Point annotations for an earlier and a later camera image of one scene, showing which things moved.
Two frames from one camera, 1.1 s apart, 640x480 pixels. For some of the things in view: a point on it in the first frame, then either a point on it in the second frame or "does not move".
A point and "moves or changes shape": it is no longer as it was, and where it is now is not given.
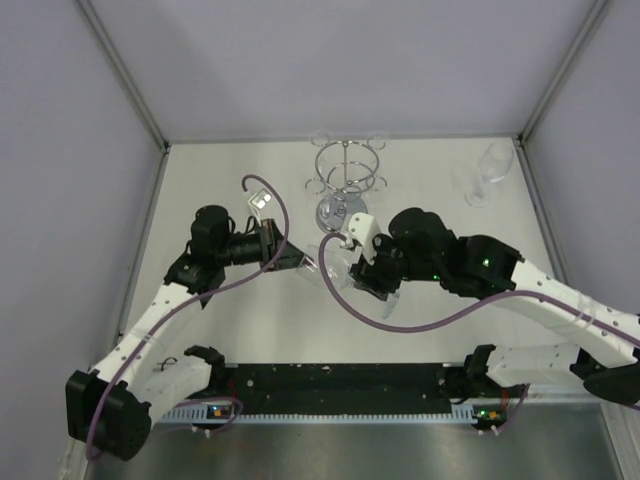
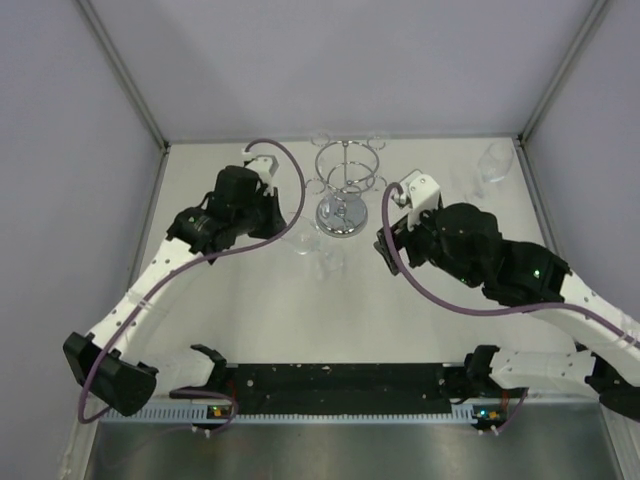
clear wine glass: (337, 262) moves or changes shape
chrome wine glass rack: (346, 170) does not move
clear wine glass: (320, 139) does not move
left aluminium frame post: (124, 74) does not move
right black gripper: (370, 277) -> (404, 238)
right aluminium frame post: (560, 72) does not move
